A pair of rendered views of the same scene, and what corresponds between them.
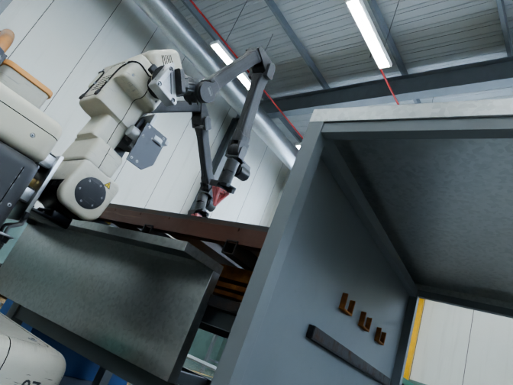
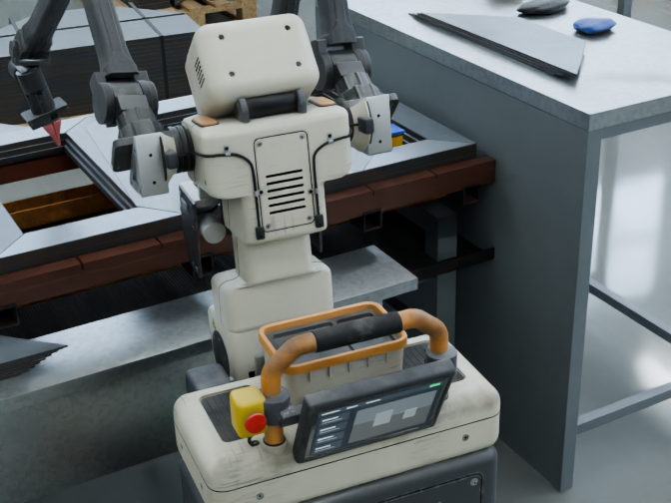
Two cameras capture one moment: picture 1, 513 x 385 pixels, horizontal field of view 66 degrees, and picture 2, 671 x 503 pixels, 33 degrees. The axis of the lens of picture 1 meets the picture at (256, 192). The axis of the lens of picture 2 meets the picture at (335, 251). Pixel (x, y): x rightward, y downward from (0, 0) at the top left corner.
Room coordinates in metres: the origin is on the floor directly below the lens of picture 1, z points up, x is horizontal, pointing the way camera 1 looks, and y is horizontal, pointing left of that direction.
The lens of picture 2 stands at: (0.47, 2.35, 1.93)
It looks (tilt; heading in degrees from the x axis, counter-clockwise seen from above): 27 degrees down; 293
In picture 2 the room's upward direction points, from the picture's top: 2 degrees counter-clockwise
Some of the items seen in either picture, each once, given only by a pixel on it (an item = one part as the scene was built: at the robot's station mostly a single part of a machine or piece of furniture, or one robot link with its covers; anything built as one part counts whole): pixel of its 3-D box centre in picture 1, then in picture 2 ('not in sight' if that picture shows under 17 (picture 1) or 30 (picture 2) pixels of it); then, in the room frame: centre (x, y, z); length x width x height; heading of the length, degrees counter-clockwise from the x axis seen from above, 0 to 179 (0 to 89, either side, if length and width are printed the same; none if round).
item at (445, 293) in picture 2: not in sight; (439, 323); (1.24, -0.24, 0.34); 0.06 x 0.06 x 0.68; 51
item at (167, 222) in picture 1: (155, 222); (197, 243); (1.64, 0.34, 0.80); 1.62 x 0.04 x 0.06; 51
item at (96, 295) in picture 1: (82, 282); (134, 395); (1.74, 0.52, 0.48); 1.30 x 0.04 x 0.35; 51
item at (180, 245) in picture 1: (90, 232); (137, 340); (1.68, 0.57, 0.67); 1.30 x 0.20 x 0.03; 51
